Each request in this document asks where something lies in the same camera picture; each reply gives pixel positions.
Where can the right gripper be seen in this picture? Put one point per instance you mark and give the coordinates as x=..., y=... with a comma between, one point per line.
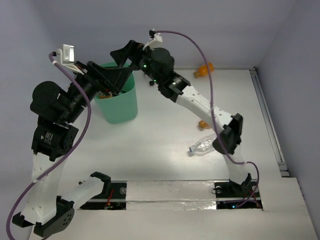
x=133, y=49

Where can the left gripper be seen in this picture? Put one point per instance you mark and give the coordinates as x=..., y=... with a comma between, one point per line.
x=94, y=72

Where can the small orange juice bottle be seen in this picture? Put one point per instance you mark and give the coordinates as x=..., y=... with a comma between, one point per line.
x=203, y=125

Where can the clear water bottle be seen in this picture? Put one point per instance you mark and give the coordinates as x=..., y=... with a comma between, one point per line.
x=203, y=146

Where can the clear bottle orange label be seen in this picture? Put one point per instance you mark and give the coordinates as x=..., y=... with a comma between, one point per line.
x=102, y=95

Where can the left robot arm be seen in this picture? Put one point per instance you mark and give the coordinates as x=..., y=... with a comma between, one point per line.
x=55, y=138

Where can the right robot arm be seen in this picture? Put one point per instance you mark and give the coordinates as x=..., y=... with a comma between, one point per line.
x=158, y=64

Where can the green plastic bin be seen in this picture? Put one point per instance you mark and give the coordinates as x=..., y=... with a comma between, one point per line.
x=121, y=108

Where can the amber ribbed orange bottle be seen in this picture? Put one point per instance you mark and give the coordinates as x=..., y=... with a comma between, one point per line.
x=204, y=71

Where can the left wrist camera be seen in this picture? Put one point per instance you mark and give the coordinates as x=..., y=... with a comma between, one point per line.
x=64, y=59

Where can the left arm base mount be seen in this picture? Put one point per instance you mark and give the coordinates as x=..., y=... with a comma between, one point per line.
x=112, y=196

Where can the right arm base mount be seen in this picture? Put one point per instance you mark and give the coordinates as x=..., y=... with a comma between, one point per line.
x=230, y=196

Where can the aluminium rail right edge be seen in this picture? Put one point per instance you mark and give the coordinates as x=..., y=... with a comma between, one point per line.
x=284, y=171

